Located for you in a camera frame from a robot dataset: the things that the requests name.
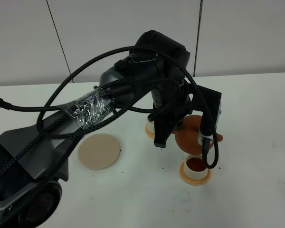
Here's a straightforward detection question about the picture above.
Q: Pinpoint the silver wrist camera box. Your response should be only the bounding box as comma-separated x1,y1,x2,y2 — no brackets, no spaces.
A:
190,85,222,145

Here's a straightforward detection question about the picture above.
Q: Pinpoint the far white teacup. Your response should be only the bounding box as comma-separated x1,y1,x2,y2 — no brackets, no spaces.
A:
146,118,155,134

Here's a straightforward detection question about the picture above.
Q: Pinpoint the far orange saucer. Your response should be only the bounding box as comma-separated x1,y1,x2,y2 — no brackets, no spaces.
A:
145,126,155,139

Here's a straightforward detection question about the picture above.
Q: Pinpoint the beige round teapot coaster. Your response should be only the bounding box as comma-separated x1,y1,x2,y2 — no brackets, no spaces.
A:
78,133,121,170

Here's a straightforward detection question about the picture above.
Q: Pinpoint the orange saucer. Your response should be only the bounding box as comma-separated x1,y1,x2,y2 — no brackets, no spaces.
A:
180,161,211,186
145,126,155,139

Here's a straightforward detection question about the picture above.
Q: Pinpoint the white teacup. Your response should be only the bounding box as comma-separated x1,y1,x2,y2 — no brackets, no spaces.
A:
184,155,208,181
146,118,155,134

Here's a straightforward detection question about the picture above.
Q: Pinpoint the near orange saucer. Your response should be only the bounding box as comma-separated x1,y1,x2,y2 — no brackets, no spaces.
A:
180,161,211,186

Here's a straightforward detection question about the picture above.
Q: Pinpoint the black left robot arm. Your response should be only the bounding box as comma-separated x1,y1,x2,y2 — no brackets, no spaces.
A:
0,30,190,228

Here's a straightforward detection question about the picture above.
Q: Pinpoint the near white teacup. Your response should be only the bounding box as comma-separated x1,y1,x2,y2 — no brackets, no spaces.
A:
184,155,208,181

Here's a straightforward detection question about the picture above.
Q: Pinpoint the black braided cable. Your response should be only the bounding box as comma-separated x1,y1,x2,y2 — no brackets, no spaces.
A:
0,46,220,188

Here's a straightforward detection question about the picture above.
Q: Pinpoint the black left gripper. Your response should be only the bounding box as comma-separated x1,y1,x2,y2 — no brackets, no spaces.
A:
152,82,192,148

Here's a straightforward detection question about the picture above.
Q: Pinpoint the brown clay teapot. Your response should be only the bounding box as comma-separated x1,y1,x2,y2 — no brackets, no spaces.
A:
173,114,223,155

